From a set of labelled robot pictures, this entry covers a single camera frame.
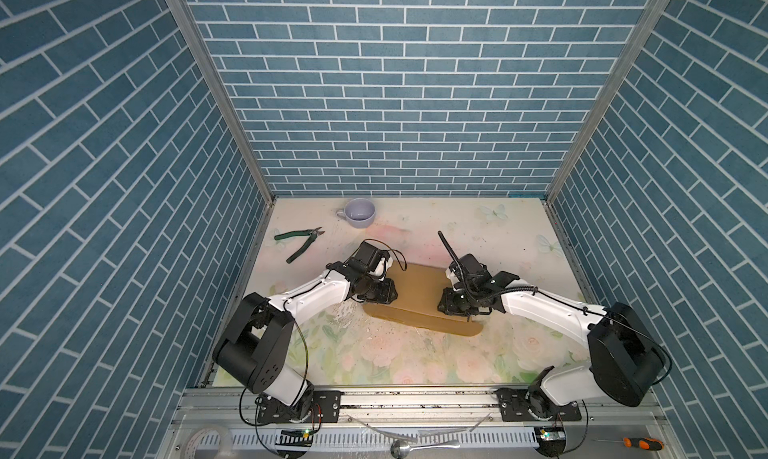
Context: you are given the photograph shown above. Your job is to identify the brown cardboard box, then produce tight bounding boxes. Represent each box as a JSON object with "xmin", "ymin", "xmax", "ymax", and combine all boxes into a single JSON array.
[{"xmin": 363, "ymin": 264, "xmax": 483, "ymax": 337}]

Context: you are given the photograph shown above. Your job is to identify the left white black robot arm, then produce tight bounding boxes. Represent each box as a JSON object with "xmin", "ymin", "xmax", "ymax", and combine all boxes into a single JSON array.
[{"xmin": 212, "ymin": 241, "xmax": 407, "ymax": 409}]

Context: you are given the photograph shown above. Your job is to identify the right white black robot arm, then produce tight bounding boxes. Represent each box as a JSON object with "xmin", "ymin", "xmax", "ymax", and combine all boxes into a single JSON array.
[{"xmin": 438, "ymin": 254, "xmax": 671, "ymax": 418}]

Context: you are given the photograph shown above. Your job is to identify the lavender ceramic cup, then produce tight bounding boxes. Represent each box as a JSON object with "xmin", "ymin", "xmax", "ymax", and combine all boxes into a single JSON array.
[{"xmin": 336, "ymin": 198, "xmax": 376, "ymax": 229}]

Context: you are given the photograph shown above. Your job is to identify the metal spoon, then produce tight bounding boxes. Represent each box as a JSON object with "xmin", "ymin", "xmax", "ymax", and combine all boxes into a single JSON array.
[{"xmin": 390, "ymin": 439, "xmax": 461, "ymax": 459}]

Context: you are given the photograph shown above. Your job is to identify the clear tape roll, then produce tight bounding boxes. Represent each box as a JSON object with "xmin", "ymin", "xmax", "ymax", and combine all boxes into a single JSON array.
[{"xmin": 178, "ymin": 425, "xmax": 236, "ymax": 459}]

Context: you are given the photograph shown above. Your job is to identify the green handled pliers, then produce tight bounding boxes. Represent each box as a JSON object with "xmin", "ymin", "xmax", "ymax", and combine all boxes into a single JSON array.
[{"xmin": 274, "ymin": 226, "xmax": 326, "ymax": 265}]

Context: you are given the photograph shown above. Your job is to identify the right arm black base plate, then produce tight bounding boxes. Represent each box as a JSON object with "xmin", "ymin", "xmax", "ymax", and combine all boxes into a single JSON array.
[{"xmin": 494, "ymin": 388, "xmax": 582, "ymax": 422}]

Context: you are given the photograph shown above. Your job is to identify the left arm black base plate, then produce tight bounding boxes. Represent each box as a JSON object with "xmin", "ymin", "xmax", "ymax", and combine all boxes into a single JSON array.
[{"xmin": 257, "ymin": 390, "xmax": 342, "ymax": 426}]

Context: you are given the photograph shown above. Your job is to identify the aluminium front rail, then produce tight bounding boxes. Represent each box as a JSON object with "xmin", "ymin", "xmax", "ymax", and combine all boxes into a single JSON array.
[{"xmin": 172, "ymin": 385, "xmax": 666, "ymax": 429}]

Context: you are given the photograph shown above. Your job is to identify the orange handled screwdriver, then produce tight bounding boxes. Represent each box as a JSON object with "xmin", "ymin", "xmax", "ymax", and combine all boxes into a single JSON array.
[{"xmin": 596, "ymin": 437, "xmax": 665, "ymax": 451}]

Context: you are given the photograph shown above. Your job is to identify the aluminium corner post left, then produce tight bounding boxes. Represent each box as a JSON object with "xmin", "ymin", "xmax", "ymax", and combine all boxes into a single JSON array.
[{"xmin": 164, "ymin": 0, "xmax": 275, "ymax": 206}]

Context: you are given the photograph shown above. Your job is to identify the aluminium corner post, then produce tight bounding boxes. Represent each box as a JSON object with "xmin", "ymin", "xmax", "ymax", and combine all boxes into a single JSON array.
[
  {"xmin": 544, "ymin": 0, "xmax": 671, "ymax": 209},
  {"xmin": 164, "ymin": 0, "xmax": 275, "ymax": 206}
]

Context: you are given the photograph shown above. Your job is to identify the aluminium corner post right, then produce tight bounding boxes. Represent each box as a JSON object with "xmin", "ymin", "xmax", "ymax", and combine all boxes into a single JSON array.
[{"xmin": 544, "ymin": 0, "xmax": 671, "ymax": 209}]

